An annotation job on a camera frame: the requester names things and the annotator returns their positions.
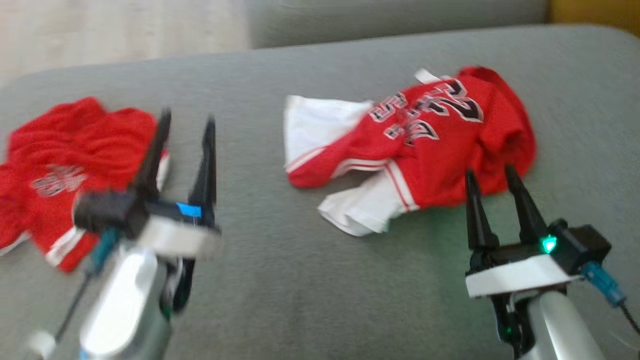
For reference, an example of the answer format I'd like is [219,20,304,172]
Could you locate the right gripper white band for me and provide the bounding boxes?
[464,164,584,300]

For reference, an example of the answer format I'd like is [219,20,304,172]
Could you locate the wide grey sofa seat cushion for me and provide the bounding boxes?
[0,24,640,360]

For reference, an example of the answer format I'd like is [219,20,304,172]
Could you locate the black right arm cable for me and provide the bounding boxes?
[581,261,640,336]

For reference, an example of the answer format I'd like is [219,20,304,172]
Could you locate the red shorts with white stripe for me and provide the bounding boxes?
[0,96,171,274]

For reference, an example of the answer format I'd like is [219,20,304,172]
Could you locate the red white basketball jersey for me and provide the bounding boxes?
[283,65,538,238]

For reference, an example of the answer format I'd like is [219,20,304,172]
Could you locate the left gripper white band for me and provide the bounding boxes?
[131,107,224,259]

